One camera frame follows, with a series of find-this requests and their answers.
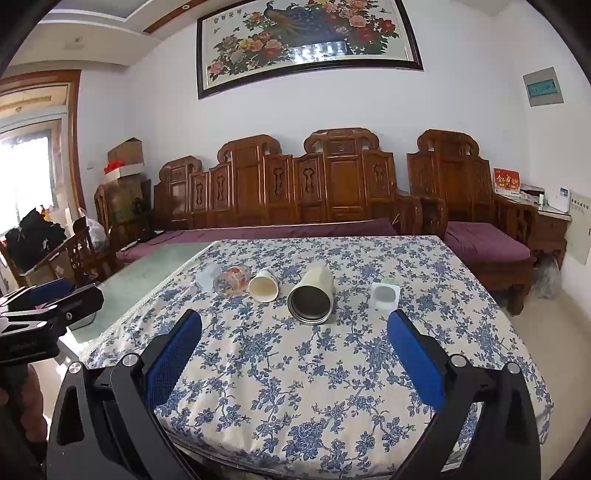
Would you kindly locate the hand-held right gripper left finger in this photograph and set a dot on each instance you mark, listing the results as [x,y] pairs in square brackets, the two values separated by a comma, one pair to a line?
[178,355]

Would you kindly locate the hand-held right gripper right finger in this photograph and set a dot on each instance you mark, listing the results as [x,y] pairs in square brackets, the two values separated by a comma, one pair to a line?
[415,360]

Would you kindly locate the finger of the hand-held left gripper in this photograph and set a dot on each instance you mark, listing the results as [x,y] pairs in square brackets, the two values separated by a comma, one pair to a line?
[51,290]
[79,302]

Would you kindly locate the person's left forearm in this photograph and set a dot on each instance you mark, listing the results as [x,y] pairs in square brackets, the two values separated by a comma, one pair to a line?
[36,406]

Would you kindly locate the white square cup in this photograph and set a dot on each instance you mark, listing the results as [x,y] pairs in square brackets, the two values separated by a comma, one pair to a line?
[385,296]

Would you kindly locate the small clear plastic cup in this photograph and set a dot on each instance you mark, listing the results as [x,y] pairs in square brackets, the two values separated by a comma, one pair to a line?
[206,277]

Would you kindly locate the glass cup with red print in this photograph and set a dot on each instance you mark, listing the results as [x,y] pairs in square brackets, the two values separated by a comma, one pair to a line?
[231,280]

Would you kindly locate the white paper cup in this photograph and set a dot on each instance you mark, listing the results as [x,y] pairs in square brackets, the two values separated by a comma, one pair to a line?
[264,286]

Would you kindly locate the cream thermos cup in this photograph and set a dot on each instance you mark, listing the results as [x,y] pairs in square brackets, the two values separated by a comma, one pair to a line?
[311,297]

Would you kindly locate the dark wooden chair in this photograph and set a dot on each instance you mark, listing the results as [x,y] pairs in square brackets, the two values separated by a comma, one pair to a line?
[81,258]

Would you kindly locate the black bag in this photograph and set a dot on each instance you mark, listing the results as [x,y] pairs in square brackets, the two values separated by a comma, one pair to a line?
[34,240]

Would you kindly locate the white plastic bag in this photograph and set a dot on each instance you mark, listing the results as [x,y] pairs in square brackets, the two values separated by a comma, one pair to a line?
[94,230]

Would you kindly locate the small green-lidded container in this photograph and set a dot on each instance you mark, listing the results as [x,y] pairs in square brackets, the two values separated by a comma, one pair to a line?
[390,279]

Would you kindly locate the large brown cardboard box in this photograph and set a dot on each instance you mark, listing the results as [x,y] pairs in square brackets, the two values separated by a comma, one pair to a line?
[124,198]

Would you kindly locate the blue floral tablecloth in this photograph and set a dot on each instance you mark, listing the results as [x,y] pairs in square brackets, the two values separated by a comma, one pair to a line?
[295,392]

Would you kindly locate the purple armchair cushion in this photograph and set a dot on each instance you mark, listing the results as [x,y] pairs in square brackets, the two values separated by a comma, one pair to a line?
[485,244]

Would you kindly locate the white box with red flowers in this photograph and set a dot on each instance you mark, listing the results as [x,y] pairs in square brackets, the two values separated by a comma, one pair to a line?
[123,170]

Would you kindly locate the long purple sofa cushion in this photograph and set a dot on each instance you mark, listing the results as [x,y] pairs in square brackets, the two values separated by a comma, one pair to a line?
[258,233]

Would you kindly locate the clear plastic bag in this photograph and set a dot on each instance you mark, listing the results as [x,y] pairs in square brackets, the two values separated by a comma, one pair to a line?
[548,277]

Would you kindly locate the small brown cardboard box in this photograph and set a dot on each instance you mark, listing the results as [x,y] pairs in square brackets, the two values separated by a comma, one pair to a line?
[125,151]

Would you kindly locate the carved wooden armchair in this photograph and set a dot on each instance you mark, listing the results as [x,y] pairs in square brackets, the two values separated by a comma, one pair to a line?
[455,180]

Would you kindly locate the wooden side table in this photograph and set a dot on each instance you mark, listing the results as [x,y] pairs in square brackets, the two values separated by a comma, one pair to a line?
[549,230]

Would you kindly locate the red desk calendar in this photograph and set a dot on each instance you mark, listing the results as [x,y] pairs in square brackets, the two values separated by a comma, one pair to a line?
[506,181]

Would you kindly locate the carved wooden sofa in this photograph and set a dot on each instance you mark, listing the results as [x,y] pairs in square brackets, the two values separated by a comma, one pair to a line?
[286,184]

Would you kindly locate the flat box on side table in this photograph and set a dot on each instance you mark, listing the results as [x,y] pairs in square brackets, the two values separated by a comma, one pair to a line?
[532,191]

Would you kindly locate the white desk device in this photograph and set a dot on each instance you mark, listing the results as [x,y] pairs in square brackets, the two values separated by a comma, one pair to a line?
[563,199]

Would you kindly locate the framed peacock flower painting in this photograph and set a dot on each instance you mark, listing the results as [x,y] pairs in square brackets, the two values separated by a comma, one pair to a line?
[304,41]

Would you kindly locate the wooden door frame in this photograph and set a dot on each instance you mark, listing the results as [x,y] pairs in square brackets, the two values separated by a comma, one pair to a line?
[76,138]

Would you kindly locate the pale wall chart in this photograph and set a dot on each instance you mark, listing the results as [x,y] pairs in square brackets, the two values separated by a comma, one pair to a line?
[579,230]

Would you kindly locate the grey wall electrical panel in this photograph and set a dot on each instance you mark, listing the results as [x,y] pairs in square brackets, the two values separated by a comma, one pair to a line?
[544,87]

